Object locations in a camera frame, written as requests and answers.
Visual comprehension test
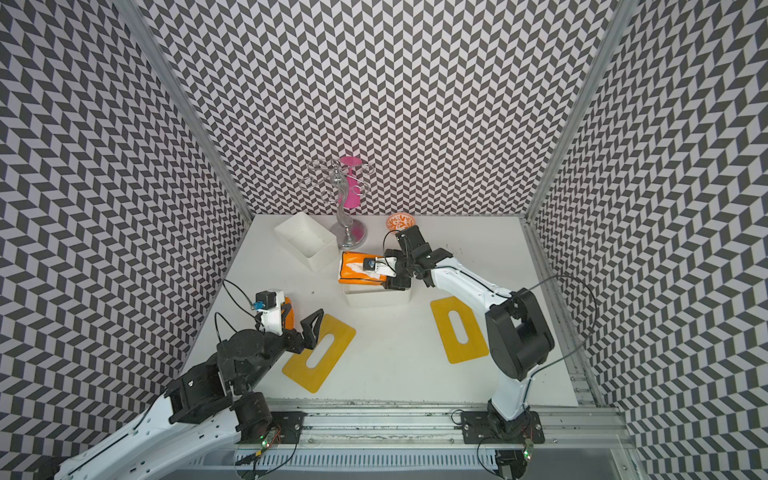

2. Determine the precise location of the yellow wooden lid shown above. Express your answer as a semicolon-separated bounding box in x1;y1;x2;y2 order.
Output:
282;315;356;394
430;297;489;364

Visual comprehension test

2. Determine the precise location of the white plastic box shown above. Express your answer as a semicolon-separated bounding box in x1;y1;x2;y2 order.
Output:
274;212;339;272
342;284;411;308

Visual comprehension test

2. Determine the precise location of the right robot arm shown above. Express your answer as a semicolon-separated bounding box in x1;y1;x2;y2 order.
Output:
384;225;555;443

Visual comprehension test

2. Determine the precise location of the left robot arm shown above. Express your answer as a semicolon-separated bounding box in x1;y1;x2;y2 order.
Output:
36;310;324;479

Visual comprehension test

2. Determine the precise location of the orange patterned ceramic bowl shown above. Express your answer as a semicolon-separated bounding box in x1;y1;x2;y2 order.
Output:
385;212;416;231

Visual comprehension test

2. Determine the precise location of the chrome jewelry stand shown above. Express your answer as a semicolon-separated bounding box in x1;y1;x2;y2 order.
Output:
310;156;368;251

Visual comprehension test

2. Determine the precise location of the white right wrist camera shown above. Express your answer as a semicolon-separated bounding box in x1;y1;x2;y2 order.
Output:
363;257;397;277

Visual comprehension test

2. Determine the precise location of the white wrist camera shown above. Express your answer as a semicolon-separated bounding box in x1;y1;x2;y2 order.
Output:
363;257;397;277
253;290;285;336

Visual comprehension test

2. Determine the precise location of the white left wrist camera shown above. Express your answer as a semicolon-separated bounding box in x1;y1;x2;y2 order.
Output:
253;290;285;336

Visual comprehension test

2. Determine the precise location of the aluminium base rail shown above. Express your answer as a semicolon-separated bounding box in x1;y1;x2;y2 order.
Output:
179;395;637;480

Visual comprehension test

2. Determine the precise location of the aluminium corner post right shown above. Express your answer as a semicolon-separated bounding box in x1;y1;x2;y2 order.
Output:
525;0;640;223

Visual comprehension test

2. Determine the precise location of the aluminium corner post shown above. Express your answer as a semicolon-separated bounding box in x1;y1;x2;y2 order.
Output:
112;0;253;225
525;0;640;223

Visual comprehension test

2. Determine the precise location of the aluminium corner post left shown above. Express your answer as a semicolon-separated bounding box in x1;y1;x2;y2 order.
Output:
112;0;253;225

